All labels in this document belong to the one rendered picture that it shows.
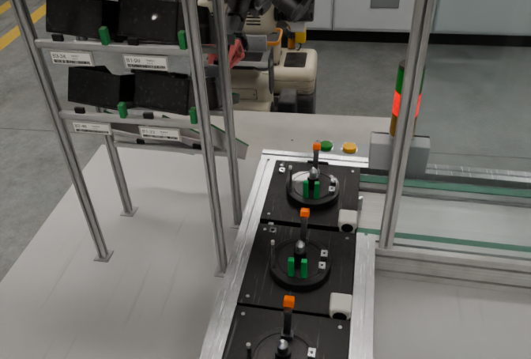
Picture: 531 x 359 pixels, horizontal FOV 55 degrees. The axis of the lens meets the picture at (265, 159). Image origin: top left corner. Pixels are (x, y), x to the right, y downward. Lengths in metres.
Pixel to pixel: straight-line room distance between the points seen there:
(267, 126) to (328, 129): 0.21
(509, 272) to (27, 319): 1.12
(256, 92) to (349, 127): 0.43
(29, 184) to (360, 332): 2.46
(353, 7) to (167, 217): 3.11
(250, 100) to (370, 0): 2.39
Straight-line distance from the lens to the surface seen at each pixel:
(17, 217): 3.04
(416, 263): 1.28
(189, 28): 0.92
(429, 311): 1.28
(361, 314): 1.13
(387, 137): 1.10
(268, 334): 1.05
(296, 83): 2.27
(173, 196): 1.55
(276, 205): 1.32
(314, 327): 1.09
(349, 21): 4.34
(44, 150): 3.48
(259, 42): 1.88
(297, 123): 1.81
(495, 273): 1.32
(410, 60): 0.95
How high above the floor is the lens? 1.87
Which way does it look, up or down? 38 degrees down
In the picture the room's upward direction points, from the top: 2 degrees counter-clockwise
